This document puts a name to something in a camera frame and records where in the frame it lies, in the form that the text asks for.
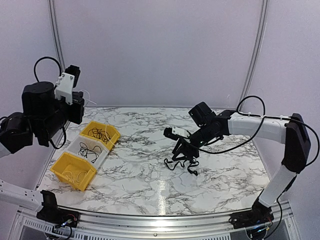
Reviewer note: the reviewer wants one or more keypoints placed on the yellow bin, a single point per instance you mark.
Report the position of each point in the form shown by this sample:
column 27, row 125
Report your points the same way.
column 73, row 170
column 107, row 134

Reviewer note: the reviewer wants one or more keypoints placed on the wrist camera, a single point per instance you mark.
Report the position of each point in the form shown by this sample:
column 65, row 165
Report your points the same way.
column 65, row 84
column 175, row 132

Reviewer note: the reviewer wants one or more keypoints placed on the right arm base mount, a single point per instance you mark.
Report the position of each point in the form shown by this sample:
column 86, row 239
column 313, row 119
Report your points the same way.
column 258, row 214

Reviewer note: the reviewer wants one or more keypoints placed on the aluminium corner post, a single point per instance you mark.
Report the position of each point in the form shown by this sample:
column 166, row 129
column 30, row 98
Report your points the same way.
column 55, row 33
column 256, row 49

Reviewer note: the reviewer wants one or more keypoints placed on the aluminium front rail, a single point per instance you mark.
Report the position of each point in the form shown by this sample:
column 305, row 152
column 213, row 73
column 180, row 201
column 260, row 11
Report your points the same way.
column 106, row 226

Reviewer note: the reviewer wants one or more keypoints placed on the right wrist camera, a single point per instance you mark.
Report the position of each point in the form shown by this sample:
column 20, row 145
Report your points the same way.
column 175, row 132

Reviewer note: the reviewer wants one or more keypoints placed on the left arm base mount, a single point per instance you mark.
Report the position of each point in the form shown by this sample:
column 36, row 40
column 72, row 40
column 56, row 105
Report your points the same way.
column 50, row 212

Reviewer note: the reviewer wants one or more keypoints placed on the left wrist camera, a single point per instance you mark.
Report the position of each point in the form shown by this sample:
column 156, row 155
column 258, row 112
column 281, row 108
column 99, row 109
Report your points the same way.
column 65, row 84

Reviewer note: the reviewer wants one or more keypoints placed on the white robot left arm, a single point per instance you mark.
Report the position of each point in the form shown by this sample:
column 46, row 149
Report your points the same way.
column 42, row 117

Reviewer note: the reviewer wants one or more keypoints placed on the yellow bin far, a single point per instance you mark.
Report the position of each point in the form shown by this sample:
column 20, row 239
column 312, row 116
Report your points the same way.
column 107, row 134

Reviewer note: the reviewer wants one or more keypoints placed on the yellow bin near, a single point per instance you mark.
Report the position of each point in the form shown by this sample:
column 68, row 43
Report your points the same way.
column 73, row 170

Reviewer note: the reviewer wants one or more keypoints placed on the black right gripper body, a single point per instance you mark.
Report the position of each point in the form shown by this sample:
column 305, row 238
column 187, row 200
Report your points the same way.
column 206, row 134

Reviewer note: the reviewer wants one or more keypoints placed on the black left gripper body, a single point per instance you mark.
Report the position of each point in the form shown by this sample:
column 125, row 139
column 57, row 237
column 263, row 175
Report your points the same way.
column 76, row 117

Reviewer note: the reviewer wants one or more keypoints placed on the left aluminium corner post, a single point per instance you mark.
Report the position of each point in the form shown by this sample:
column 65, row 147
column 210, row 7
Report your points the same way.
column 55, row 33

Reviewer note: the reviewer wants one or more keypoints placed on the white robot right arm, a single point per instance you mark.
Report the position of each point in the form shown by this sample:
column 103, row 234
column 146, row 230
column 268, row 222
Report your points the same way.
column 290, row 131

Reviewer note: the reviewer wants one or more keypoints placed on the white bin middle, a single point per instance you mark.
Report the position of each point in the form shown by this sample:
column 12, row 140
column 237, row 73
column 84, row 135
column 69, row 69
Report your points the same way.
column 93, row 151

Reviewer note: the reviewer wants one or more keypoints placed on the right aluminium corner post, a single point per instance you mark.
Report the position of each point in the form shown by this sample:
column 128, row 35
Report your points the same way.
column 256, row 49

